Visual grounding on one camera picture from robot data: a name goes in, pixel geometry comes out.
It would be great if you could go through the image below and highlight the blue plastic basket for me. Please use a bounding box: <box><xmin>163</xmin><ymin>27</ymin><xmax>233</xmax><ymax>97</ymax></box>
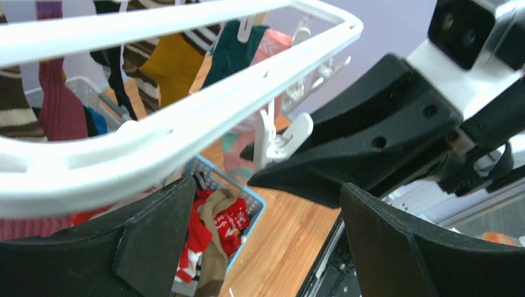
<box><xmin>171</xmin><ymin>155</ymin><xmax>266</xmax><ymax>296</ymax></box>

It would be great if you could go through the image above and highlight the maroon purple striped beige sock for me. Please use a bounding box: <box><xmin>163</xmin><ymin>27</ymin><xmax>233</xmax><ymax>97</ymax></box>
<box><xmin>1</xmin><ymin>215</ymin><xmax>72</xmax><ymax>241</ymax></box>

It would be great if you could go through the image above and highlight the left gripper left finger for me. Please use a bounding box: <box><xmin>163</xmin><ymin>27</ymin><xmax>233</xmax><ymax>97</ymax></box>
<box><xmin>1</xmin><ymin>177</ymin><xmax>196</xmax><ymax>296</ymax></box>

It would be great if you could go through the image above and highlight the pink patterned sock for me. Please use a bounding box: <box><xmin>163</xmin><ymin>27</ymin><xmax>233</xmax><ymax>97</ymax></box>
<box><xmin>221</xmin><ymin>27</ymin><xmax>306</xmax><ymax>181</ymax></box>

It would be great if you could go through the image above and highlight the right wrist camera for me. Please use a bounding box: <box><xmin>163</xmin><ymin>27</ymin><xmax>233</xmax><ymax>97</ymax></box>
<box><xmin>428</xmin><ymin>0</ymin><xmax>524</xmax><ymax>71</ymax></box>

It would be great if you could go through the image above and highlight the brown striped sock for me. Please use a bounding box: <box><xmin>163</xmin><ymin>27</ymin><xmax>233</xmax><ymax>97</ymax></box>
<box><xmin>122</xmin><ymin>24</ymin><xmax>221</xmax><ymax>113</ymax></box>

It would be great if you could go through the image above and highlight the dark green sock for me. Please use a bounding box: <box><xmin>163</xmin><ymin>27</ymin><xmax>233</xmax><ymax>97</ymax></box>
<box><xmin>202</xmin><ymin>20</ymin><xmax>269</xmax><ymax>88</ymax></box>

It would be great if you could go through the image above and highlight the red santa sock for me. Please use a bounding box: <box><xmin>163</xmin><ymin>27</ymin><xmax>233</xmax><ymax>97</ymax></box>
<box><xmin>71</xmin><ymin>205</ymin><xmax>112</xmax><ymax>226</ymax></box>

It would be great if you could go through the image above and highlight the white plastic basket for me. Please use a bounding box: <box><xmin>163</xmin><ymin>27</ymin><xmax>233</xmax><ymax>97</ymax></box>
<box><xmin>24</xmin><ymin>77</ymin><xmax>132</xmax><ymax>142</ymax></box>

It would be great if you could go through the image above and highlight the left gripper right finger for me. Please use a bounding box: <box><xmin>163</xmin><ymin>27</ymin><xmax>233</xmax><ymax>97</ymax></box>
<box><xmin>341</xmin><ymin>183</ymin><xmax>524</xmax><ymax>296</ymax></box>

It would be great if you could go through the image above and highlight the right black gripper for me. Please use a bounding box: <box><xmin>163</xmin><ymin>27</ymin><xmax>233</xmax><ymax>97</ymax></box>
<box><xmin>248</xmin><ymin>40</ymin><xmax>524</xmax><ymax>209</ymax></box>

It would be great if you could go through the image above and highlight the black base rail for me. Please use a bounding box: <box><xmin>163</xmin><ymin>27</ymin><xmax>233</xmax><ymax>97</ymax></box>
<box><xmin>297</xmin><ymin>215</ymin><xmax>361</xmax><ymax>297</ymax></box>

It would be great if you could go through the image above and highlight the white clip sock hanger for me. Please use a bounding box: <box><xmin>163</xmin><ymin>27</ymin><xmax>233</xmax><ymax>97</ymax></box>
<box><xmin>1</xmin><ymin>1</ymin><xmax>364</xmax><ymax>219</ymax></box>

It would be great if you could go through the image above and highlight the mustard yellow sock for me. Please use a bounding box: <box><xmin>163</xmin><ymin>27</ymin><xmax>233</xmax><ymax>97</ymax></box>
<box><xmin>139</xmin><ymin>33</ymin><xmax>207</xmax><ymax>108</ymax></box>

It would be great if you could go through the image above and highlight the white hanger clip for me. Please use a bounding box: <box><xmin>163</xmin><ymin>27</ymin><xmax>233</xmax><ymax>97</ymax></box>
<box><xmin>253</xmin><ymin>100</ymin><xmax>314</xmax><ymax>171</ymax></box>

